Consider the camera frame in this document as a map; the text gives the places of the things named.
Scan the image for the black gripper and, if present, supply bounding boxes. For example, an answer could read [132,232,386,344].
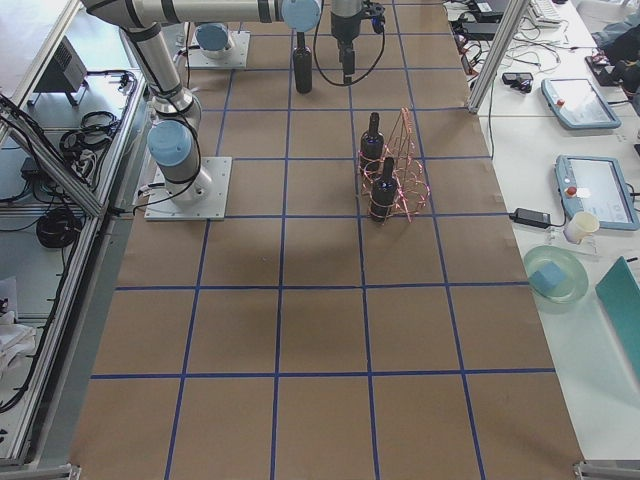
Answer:
[331,13,361,84]

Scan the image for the dark wine bottle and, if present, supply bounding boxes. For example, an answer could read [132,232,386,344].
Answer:
[292,32,313,94]
[359,112,384,173]

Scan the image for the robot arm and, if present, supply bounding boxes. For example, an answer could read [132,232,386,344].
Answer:
[195,1,377,94]
[83,1,321,204]

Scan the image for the dark wine bottle in basket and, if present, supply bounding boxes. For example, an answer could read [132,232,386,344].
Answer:
[359,112,384,173]

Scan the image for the blue teach pendant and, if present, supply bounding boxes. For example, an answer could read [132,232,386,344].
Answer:
[541,78,621,130]
[555,155,639,231]

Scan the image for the black power adapter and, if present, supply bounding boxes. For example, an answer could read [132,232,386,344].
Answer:
[509,208,551,229]

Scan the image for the white paper cup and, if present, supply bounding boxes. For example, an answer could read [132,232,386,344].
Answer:
[563,211,600,244]

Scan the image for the blue foam block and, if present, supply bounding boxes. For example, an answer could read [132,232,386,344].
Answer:
[529,261,567,295]

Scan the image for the green glass plate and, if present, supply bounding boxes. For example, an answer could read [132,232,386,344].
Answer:
[523,245,589,304]

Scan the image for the teal box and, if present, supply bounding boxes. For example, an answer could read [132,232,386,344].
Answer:
[595,257,639,377]

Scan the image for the black braided left cable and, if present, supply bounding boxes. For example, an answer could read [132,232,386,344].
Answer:
[312,14,386,87]

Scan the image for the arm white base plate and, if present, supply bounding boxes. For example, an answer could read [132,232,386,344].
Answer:
[187,29,250,70]
[144,157,232,221]

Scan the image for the copper wire wine basket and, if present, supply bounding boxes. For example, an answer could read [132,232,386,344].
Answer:
[358,108,430,223]

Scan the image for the aluminium frame post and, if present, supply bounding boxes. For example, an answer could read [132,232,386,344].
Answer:
[467,0,528,114]

